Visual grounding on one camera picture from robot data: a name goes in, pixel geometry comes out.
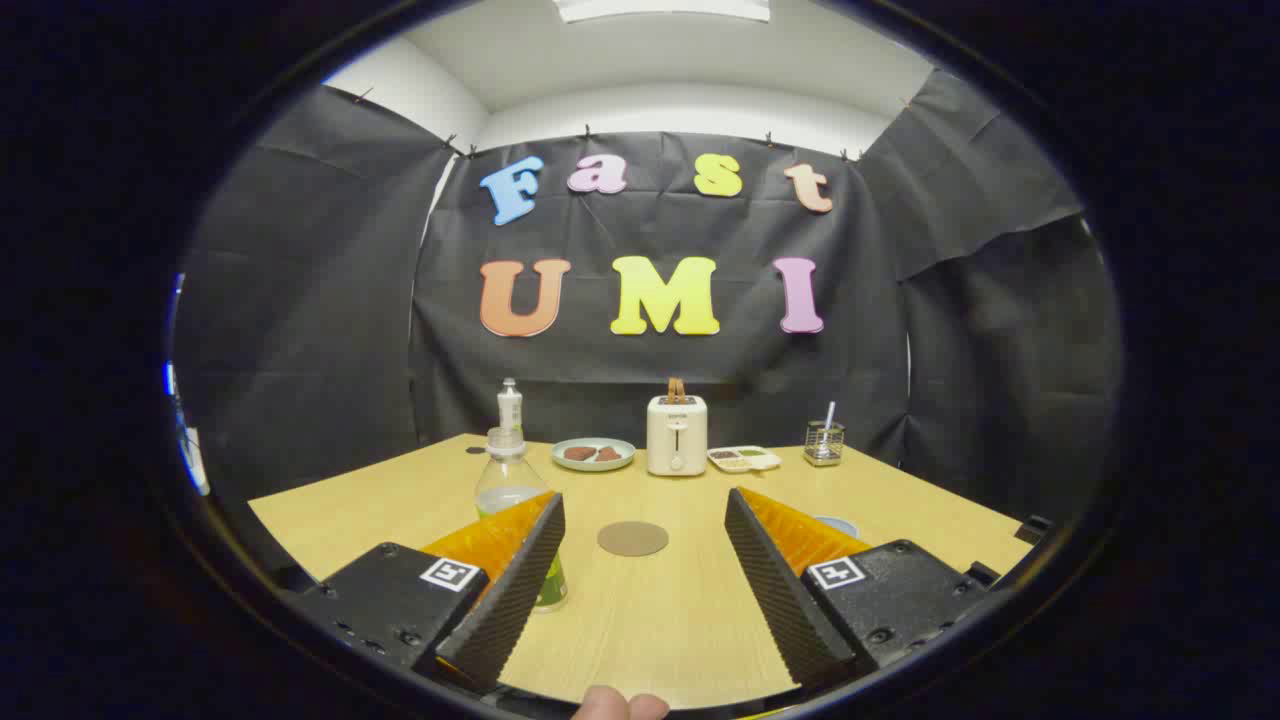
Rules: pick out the toast slice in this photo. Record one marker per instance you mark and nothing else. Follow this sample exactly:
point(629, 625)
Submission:
point(677, 388)

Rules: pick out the black table clamp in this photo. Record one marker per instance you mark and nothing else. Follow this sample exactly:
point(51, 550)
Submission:
point(983, 574)
point(1034, 528)

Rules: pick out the white cup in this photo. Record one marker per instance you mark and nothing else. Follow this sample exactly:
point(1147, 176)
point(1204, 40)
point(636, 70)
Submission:
point(838, 524)

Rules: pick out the small white green bottle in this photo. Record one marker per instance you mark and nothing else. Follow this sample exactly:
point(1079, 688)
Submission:
point(510, 405)

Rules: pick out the green label juice bottle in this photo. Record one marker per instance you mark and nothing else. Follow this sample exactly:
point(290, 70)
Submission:
point(505, 480)

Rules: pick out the pale green plate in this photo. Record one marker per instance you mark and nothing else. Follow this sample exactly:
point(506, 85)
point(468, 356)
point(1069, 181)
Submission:
point(593, 465)

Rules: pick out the white toaster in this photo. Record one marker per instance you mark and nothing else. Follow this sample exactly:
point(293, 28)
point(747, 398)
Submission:
point(677, 435)

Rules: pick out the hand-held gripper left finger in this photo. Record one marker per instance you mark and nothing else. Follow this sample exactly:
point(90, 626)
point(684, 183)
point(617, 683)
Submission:
point(520, 590)

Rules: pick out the black backdrop cloth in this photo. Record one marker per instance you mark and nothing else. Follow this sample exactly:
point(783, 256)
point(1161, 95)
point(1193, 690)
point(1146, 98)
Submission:
point(300, 300)

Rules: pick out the ceiling light panel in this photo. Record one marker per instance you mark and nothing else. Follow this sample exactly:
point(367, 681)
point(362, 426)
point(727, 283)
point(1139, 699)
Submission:
point(660, 8)

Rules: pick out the white divided tray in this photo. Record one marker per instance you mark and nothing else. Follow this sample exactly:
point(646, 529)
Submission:
point(745, 458)

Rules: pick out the round brown coaster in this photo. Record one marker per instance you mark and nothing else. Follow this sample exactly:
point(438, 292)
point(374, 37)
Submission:
point(633, 538)

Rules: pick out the wooden table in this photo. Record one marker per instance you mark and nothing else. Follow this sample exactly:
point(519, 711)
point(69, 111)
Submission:
point(640, 620)

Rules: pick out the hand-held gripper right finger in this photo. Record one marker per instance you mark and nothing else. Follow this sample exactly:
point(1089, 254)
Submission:
point(775, 590)

